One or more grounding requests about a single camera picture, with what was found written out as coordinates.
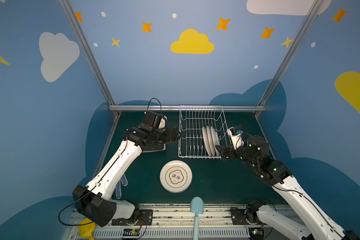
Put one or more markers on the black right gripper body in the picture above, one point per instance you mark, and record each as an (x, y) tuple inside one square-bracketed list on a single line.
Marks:
[(228, 151)]

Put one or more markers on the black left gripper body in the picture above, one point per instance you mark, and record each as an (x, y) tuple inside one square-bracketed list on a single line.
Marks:
[(167, 135)]

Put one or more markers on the white round plate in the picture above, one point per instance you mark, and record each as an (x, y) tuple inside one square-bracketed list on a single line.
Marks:
[(176, 176), (211, 141), (206, 141), (215, 140)]

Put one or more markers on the black square plate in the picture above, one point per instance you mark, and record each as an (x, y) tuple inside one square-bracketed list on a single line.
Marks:
[(154, 148)]

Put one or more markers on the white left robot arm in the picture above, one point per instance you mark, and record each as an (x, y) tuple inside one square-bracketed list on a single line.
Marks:
[(94, 199)]

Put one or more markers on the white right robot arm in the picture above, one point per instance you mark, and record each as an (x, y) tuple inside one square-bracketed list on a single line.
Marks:
[(317, 225)]

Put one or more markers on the blue dotted work glove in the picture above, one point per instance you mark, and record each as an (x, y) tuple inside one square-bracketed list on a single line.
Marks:
[(118, 190)]

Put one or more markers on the light blue toy shovel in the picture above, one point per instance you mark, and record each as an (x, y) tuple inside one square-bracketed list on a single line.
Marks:
[(197, 208)]

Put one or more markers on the right circuit board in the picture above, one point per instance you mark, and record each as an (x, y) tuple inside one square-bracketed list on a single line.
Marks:
[(256, 234)]

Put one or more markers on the circuit board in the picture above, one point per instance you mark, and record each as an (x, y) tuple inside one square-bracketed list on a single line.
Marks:
[(256, 234), (131, 233)]

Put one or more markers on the left circuit board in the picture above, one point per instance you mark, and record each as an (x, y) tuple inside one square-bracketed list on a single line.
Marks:
[(131, 233)]

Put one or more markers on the yellow toy scoop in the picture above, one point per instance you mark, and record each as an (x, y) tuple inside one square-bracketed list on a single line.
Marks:
[(86, 228)]

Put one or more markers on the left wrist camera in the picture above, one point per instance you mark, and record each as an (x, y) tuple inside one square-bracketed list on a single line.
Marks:
[(153, 121)]

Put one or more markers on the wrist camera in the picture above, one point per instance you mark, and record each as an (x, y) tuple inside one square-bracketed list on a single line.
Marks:
[(153, 121), (236, 135)]

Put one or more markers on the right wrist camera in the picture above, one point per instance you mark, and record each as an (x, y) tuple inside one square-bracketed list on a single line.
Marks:
[(236, 135)]

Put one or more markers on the white wire dish rack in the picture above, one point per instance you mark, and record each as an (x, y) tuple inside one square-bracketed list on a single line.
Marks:
[(192, 119)]

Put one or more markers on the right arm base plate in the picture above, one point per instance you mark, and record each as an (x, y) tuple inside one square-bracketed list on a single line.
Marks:
[(245, 216)]

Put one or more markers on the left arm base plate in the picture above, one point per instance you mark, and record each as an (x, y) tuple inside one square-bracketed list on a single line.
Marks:
[(144, 216)]

